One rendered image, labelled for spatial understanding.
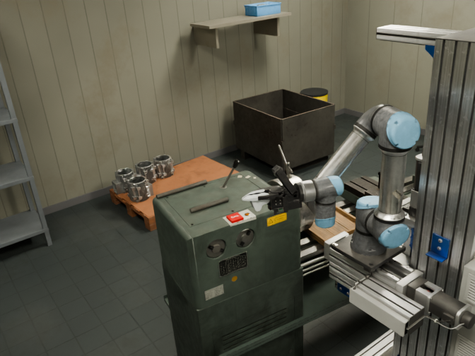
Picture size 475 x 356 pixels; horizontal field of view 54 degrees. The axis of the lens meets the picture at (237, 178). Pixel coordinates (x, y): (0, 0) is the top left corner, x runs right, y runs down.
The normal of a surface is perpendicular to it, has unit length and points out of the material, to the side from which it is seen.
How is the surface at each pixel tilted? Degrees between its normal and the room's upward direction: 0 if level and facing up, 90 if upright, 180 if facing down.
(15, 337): 0
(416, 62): 90
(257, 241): 90
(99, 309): 0
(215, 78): 90
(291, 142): 90
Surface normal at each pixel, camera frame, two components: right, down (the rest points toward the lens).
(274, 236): 0.48, 0.35
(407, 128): 0.25, 0.28
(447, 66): -0.81, 0.30
